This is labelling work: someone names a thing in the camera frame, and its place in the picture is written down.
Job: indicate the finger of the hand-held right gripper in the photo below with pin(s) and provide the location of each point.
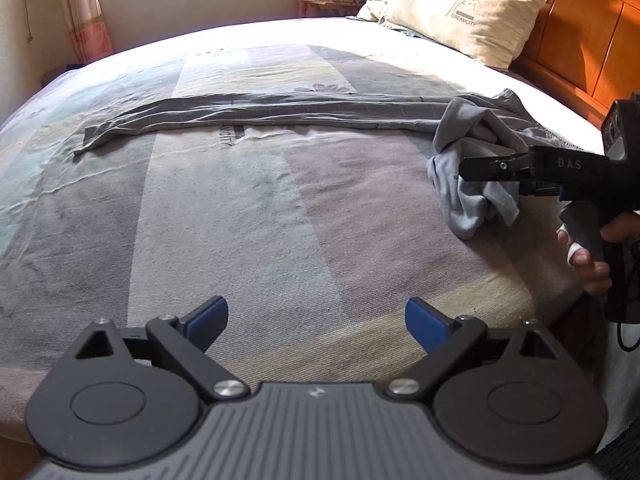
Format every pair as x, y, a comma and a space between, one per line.
487, 169
542, 190

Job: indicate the small cream pillow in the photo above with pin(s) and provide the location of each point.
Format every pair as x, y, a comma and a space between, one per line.
372, 5

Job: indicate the wooden headboard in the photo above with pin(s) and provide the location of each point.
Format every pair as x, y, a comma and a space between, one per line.
575, 35

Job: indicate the wooden nightstand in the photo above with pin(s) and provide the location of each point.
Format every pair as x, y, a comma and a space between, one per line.
332, 8

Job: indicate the person's right hand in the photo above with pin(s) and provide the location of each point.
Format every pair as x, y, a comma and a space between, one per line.
595, 277

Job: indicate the bed with patchwork sheet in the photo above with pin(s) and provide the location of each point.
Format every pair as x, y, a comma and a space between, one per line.
250, 210

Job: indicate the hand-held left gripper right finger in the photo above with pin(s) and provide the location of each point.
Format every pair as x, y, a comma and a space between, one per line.
427, 325

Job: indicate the grey pants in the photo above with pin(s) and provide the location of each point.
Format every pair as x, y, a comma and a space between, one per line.
300, 107

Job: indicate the large cream pillow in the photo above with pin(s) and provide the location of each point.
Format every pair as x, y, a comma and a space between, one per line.
465, 15

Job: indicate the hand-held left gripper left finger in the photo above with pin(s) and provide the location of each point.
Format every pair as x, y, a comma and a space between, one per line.
207, 322

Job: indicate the dark low furniture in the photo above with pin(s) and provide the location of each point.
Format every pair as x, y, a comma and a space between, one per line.
60, 71

